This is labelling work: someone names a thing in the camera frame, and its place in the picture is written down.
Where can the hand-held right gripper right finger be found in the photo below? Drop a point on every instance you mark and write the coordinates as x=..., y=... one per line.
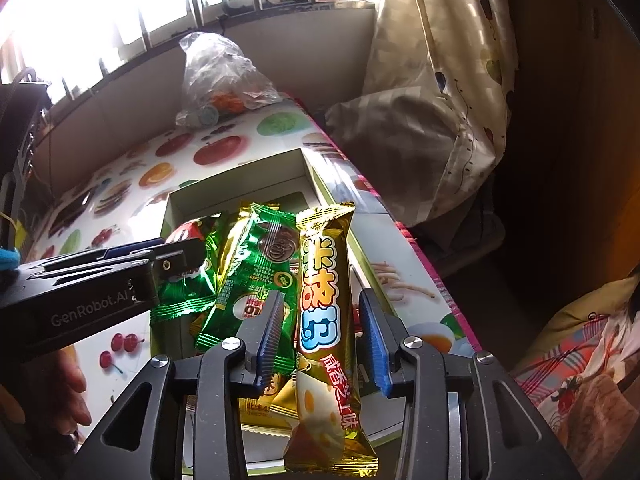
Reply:
x=375, y=345

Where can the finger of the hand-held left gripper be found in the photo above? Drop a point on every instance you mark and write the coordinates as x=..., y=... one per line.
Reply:
x=130, y=249
x=175, y=260

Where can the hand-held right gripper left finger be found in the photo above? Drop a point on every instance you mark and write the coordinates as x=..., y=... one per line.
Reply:
x=267, y=340

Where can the red and white snack packet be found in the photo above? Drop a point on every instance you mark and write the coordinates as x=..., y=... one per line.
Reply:
x=182, y=230

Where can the green snack packet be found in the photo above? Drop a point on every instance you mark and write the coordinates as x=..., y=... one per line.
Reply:
x=185, y=295
x=250, y=270

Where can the yellow snack packet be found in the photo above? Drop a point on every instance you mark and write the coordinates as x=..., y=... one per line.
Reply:
x=260, y=410

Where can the long gold snack bar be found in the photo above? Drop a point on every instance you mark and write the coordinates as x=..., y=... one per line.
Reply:
x=320, y=285

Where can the green cardboard box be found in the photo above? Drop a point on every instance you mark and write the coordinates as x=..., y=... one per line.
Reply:
x=225, y=185

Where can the person's left hand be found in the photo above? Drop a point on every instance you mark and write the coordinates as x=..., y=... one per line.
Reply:
x=75, y=390

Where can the black phone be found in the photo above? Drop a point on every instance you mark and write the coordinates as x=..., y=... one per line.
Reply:
x=70, y=212

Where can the fruit print tablecloth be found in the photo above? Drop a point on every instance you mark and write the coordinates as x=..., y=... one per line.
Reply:
x=225, y=145

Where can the clear plastic bag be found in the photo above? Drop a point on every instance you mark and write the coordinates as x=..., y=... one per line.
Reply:
x=220, y=75

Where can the yellow cushion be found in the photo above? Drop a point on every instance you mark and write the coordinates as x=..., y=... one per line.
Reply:
x=565, y=320

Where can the floral blanket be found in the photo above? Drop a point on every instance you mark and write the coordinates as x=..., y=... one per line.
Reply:
x=590, y=400

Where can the window with metal bars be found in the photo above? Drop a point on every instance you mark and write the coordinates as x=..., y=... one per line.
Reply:
x=100, y=0

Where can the cream patterned curtain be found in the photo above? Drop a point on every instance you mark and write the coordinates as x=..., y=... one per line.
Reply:
x=425, y=60

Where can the dark wooden cabinet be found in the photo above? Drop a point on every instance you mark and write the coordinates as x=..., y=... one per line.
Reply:
x=575, y=110

